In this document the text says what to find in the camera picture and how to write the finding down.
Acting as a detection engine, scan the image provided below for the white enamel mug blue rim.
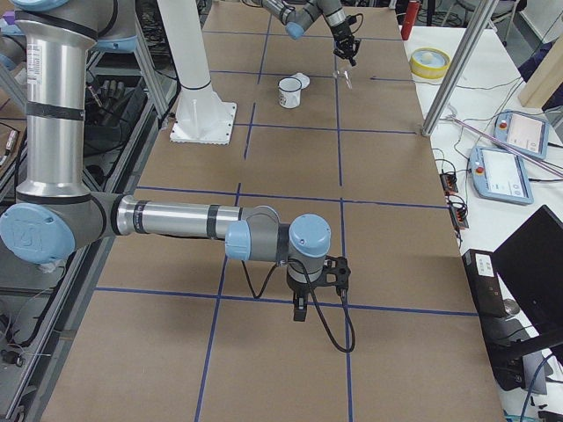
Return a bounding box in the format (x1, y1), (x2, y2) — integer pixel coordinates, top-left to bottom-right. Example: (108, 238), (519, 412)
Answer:
(278, 76), (302, 109)

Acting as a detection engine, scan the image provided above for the near blue teach pendant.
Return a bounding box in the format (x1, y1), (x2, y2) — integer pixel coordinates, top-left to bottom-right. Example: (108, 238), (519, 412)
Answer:
(469, 146), (534, 205)

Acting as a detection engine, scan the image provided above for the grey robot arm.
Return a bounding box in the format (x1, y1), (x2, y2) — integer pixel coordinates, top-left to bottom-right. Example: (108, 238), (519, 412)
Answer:
(1, 1), (360, 323)
(252, 0), (361, 67)

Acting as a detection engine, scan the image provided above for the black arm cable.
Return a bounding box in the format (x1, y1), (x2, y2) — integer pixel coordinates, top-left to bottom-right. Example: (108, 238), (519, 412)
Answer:
(240, 257), (356, 353)

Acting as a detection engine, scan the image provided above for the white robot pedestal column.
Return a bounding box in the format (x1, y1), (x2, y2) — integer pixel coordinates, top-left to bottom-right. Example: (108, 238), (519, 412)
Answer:
(157, 0), (218, 106)

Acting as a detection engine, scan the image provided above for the far blue teach pendant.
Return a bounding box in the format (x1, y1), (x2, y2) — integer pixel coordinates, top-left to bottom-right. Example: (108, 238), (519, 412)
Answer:
(494, 110), (550, 160)

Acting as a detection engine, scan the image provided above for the black desktop box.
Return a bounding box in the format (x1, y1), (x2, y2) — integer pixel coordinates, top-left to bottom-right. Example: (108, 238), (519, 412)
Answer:
(463, 249), (511, 346)

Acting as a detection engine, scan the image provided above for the yellow tape roll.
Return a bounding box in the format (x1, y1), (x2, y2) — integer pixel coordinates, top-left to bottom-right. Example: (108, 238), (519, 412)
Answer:
(409, 47), (450, 80)

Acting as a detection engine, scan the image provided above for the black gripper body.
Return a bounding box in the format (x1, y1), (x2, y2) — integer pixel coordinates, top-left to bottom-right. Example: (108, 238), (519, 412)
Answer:
(333, 35), (362, 66)
(316, 256), (351, 297)

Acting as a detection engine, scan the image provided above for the aluminium frame post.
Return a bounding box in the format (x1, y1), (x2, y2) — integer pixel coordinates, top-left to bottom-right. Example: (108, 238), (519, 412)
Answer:
(421, 0), (498, 137)

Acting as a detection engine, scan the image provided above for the red cylinder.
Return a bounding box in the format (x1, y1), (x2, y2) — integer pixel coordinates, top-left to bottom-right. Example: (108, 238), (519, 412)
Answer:
(400, 0), (420, 40)

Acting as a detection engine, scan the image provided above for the black monitor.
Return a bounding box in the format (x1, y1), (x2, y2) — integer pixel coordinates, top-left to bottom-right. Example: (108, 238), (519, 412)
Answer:
(493, 205), (562, 334)

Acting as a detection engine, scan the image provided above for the blue teach pendant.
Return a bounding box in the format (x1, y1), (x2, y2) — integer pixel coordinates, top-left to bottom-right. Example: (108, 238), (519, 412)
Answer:
(494, 110), (550, 160)
(469, 146), (534, 205)

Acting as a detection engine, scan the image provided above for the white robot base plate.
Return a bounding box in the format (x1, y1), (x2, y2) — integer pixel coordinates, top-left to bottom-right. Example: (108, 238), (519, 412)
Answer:
(170, 99), (237, 145)

